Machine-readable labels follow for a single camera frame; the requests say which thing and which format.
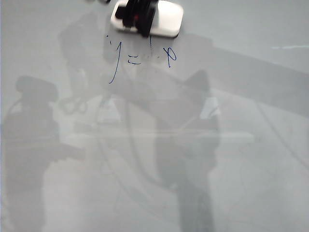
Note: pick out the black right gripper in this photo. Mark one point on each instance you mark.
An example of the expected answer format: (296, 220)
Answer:
(141, 10)

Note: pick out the white rectangular whiteboard eraser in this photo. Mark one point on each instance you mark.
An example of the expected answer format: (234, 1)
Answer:
(169, 19)

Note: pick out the white glossy whiteboard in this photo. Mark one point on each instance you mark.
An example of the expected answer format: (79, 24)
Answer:
(217, 157)

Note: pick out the blue marker ink marks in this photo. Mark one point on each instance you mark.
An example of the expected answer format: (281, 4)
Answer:
(170, 63)

